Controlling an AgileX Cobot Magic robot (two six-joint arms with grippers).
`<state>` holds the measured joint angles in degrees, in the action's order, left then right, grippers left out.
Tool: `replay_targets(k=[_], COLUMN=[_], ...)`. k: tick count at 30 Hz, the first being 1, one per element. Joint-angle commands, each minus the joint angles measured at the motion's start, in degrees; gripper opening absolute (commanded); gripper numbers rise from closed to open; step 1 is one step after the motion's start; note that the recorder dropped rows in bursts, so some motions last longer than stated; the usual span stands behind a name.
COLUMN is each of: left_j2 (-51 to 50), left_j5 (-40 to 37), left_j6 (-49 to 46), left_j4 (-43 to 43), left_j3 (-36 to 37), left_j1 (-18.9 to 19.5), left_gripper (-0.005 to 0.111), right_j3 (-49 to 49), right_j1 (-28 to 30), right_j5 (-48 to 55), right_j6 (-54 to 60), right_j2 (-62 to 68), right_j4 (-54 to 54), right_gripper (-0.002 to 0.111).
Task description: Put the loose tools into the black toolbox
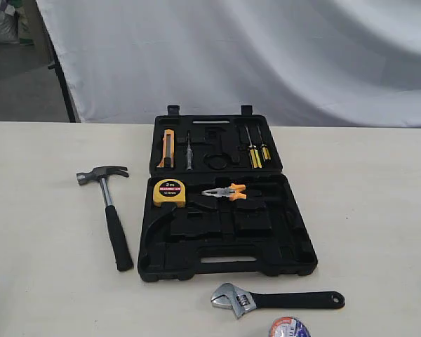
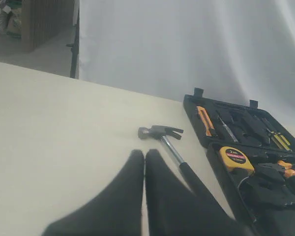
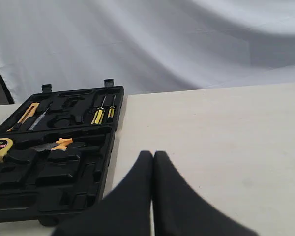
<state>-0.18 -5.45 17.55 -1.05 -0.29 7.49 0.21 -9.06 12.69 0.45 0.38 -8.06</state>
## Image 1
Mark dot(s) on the black plastic tool case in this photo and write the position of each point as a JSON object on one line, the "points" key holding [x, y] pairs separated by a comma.
{"points": [[264, 233]]}

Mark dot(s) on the claw hammer black grip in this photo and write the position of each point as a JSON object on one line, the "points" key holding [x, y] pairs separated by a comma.
{"points": [[100, 174]]}

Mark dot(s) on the adjustable wrench black handle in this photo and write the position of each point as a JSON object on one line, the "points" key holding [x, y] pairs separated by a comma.
{"points": [[241, 302]]}

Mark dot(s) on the black electrical tape roll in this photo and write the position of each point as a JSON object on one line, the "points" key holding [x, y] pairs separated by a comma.
{"points": [[288, 327]]}

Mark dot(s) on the clear tester screwdriver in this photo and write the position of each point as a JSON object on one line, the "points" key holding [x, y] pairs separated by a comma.
{"points": [[189, 153]]}

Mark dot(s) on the long yellow black screwdriver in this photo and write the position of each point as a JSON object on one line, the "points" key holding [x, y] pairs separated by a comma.
{"points": [[253, 152]]}

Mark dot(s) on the yellow tape measure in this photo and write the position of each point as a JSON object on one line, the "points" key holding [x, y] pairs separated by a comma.
{"points": [[169, 191]]}

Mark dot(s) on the orange utility knife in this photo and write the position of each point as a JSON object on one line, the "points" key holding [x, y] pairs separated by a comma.
{"points": [[168, 150]]}

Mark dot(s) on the short yellow black screwdriver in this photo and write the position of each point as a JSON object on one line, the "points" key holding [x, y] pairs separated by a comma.
{"points": [[263, 147]]}

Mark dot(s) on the white backdrop cloth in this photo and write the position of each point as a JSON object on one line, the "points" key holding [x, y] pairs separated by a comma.
{"points": [[299, 63]]}

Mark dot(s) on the black backdrop stand pole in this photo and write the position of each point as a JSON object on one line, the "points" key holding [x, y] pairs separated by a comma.
{"points": [[55, 65]]}

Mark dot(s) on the white sack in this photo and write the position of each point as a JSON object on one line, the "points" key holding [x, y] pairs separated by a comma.
{"points": [[8, 24]]}

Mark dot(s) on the orange handled pliers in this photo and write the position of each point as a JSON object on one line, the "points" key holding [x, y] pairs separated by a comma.
{"points": [[232, 192]]}

